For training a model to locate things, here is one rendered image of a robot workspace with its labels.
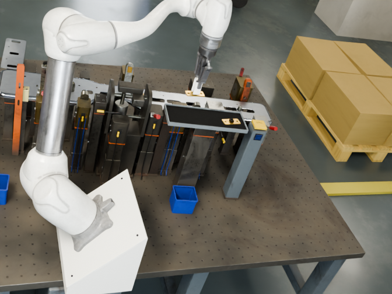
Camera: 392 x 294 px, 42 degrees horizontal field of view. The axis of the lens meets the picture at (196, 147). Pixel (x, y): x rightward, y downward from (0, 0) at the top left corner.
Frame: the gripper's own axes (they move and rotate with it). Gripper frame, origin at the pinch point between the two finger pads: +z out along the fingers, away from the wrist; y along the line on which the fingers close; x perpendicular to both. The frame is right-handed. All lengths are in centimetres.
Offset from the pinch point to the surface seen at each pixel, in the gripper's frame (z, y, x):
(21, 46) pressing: 27, -71, -68
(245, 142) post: 23.6, 10.5, 27.5
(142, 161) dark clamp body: 49, -5, -15
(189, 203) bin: 51, 22, 3
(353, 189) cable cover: 130, -55, 187
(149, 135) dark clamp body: 32.2, -5.2, -14.4
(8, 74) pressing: 27, -44, -75
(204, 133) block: 17.9, 10.5, 4.9
